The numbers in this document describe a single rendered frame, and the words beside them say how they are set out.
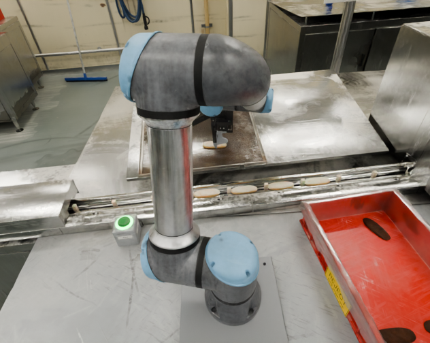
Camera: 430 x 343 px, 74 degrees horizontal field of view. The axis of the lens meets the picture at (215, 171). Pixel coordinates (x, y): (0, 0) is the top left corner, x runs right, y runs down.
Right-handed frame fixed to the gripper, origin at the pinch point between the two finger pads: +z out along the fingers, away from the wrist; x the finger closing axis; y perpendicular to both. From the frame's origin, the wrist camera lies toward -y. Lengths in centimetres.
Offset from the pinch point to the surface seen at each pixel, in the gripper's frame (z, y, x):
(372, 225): 2, 53, -36
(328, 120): 2, 50, 16
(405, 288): -1, 54, -57
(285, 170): 8.9, 29.3, -7.6
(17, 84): 89, -217, 173
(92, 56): 132, -192, 306
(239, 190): 2.8, 9.6, -22.3
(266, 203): 1.2, 18.8, -28.8
